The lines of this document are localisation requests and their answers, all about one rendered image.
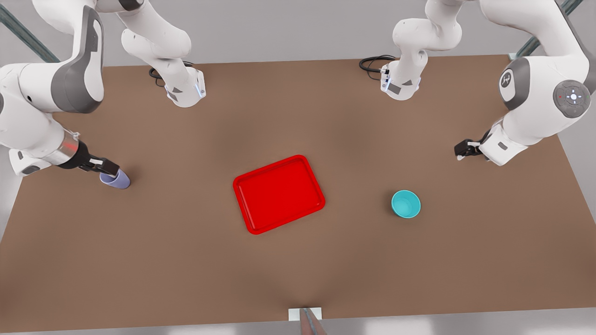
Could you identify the lavender cup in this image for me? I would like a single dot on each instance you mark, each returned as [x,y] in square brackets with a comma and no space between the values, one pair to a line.
[118,180]

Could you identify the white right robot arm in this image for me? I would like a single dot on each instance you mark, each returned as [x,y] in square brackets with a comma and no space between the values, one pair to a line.
[28,111]

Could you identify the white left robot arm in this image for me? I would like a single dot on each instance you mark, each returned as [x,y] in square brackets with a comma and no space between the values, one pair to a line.
[535,116]

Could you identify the teal bowl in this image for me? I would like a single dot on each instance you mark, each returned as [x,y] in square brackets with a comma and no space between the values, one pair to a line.
[406,204]

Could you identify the red plastic tray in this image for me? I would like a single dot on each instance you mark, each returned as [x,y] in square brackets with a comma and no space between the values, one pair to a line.
[278,194]

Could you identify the silver frame post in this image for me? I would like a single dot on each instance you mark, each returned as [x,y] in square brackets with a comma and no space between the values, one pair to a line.
[28,36]
[311,323]
[540,35]

